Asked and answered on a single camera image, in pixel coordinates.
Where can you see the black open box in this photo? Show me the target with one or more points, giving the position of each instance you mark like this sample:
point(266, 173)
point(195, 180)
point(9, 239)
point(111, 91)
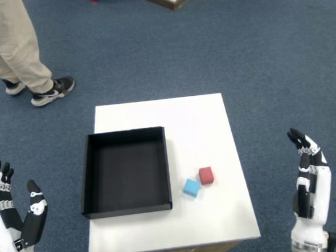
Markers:
point(125, 177)

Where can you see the white top wooden table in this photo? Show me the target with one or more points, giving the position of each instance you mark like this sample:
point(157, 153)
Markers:
point(190, 116)

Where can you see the black white swoosh sneaker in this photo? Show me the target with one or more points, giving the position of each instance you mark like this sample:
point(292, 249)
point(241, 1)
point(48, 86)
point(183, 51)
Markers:
point(52, 93)

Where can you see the white pillar brown baseboard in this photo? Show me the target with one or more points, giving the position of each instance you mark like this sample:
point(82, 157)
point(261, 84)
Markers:
point(174, 0)

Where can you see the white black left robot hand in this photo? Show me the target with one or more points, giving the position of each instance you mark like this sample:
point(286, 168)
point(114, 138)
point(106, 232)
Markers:
point(8, 224)

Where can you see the blue cube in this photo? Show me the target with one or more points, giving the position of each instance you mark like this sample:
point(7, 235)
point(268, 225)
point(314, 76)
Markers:
point(191, 188)

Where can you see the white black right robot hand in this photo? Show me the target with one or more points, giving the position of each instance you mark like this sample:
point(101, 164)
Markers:
point(318, 202)

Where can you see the red cube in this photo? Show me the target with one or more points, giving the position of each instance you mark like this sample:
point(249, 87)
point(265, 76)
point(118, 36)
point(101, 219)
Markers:
point(206, 175)

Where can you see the beige trousers of person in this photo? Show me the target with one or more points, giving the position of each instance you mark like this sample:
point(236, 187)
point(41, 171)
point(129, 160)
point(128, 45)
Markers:
point(8, 41)

